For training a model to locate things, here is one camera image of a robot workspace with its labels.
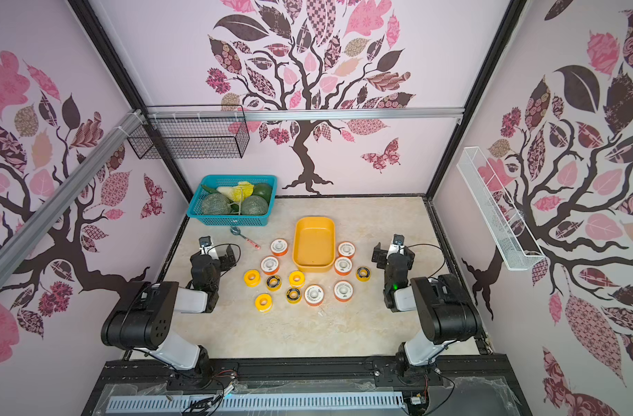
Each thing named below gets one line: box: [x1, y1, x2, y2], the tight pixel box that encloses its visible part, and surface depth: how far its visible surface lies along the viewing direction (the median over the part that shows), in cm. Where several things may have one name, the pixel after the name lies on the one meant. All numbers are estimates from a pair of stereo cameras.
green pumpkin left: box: [201, 192, 233, 215], surface depth 105 cm
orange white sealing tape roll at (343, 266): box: [333, 256, 353, 277], surface depth 97 cm
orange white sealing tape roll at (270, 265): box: [260, 255, 280, 276], surface depth 97 cm
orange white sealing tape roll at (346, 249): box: [337, 240, 357, 260], surface depth 102 cm
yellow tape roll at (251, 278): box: [243, 268, 262, 288], surface depth 94 cm
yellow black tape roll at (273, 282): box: [265, 274, 283, 293], surface depth 94 cm
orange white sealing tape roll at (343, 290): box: [332, 279, 354, 303], surface depth 91 cm
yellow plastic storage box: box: [292, 215, 337, 273], surface depth 105 cm
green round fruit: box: [252, 182, 273, 205], surface depth 113 cm
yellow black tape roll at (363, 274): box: [355, 266, 372, 283], surface depth 96 cm
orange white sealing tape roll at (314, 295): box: [303, 284, 325, 307], surface depth 89 cm
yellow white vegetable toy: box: [215, 181, 255, 203], surface depth 116 cm
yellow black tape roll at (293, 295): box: [286, 286, 302, 305], surface depth 90 cm
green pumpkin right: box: [241, 195, 268, 216], surface depth 106 cm
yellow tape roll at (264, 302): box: [254, 293, 274, 313], surface depth 89 cm
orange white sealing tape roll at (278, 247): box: [269, 237, 289, 257], surface depth 102 cm
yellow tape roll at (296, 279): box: [288, 270, 307, 289], surface depth 94 cm
